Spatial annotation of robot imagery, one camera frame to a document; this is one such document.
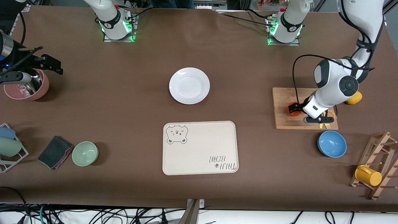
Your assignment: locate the orange fruit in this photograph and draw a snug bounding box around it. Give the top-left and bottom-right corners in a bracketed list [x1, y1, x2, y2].
[287, 102, 304, 117]

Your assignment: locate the white round plate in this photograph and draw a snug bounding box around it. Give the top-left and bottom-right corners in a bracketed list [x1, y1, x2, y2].
[169, 67, 211, 105]

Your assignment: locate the wooden cutting board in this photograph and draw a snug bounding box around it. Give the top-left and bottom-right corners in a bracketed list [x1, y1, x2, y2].
[272, 87, 339, 130]

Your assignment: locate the pink bowl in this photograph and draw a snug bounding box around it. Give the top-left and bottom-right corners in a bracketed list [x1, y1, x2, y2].
[3, 69, 50, 101]

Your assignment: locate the metal scoop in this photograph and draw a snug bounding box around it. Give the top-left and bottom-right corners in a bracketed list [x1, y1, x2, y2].
[19, 72, 43, 95]

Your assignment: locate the blue bowl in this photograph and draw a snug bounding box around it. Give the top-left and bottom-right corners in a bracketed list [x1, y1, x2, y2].
[317, 130, 347, 158]

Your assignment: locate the yellow lemon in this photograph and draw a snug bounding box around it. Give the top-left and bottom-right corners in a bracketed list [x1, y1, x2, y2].
[346, 91, 363, 105]

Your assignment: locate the blue cup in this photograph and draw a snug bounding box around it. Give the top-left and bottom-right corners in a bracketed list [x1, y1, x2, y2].
[0, 127, 16, 140]

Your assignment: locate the grey folded cloth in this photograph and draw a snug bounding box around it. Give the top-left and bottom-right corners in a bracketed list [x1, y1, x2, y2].
[37, 135, 74, 170]

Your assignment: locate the green cup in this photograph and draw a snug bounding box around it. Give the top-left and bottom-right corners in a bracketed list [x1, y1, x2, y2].
[0, 137, 23, 157]

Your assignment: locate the yellow mug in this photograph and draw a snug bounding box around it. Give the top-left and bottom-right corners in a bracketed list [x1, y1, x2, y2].
[355, 165, 382, 187]

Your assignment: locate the green bowl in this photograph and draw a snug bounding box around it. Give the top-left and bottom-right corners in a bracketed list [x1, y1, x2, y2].
[72, 141, 99, 167]

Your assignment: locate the white metal cup rack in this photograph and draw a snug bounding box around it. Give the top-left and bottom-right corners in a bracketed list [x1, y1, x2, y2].
[0, 123, 29, 173]

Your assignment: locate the cream bear print tray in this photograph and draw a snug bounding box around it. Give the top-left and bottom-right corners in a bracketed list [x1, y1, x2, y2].
[162, 121, 239, 176]

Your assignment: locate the wooden peg rack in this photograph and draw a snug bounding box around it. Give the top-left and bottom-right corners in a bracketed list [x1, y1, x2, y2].
[349, 132, 398, 200]

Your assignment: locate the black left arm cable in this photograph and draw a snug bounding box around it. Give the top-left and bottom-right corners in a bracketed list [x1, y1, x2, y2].
[292, 0, 384, 106]

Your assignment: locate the aluminium frame profile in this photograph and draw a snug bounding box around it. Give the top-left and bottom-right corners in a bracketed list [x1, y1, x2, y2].
[9, 4, 31, 36]
[382, 0, 398, 21]

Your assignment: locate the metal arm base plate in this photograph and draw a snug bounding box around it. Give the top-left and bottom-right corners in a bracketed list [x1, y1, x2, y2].
[103, 14, 137, 43]
[267, 16, 300, 46]

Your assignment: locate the black table cable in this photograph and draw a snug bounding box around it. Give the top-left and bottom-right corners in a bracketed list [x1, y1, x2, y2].
[215, 9, 274, 28]

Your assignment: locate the black floor cable loop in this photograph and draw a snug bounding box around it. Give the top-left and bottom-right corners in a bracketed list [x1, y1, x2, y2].
[0, 186, 31, 224]

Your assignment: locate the teal floor cable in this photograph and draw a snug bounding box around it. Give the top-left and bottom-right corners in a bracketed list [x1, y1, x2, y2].
[39, 204, 48, 224]

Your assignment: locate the metal table clamp bracket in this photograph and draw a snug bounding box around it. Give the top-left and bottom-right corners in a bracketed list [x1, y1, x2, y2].
[186, 198, 205, 224]

